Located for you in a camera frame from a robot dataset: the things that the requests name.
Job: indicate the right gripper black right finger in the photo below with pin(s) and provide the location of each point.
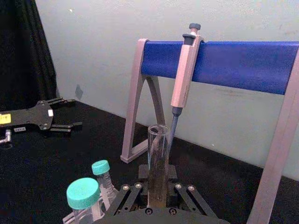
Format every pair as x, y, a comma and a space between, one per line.
172, 177

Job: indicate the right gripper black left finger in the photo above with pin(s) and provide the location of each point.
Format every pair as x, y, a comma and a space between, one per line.
144, 177

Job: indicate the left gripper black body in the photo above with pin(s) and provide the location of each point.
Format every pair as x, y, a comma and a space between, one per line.
28, 117

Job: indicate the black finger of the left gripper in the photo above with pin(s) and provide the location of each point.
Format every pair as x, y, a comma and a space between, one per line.
65, 128
63, 101

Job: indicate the clear glass test tube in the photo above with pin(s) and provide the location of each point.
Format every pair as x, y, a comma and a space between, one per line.
158, 149

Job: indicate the black table cloth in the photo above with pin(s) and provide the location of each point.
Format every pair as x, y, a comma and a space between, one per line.
46, 163

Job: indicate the small tube with teal cap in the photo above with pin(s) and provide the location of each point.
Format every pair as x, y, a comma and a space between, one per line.
101, 167

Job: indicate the black hanging curtain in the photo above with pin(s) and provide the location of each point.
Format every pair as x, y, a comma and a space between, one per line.
18, 58

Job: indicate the large tube with teal cap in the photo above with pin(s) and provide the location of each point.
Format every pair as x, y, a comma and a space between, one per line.
83, 192

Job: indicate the grey pipette with dark plunger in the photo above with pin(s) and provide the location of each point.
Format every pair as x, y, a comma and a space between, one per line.
184, 74

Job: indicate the grey stand with blue bar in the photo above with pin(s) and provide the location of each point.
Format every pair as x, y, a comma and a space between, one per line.
233, 63

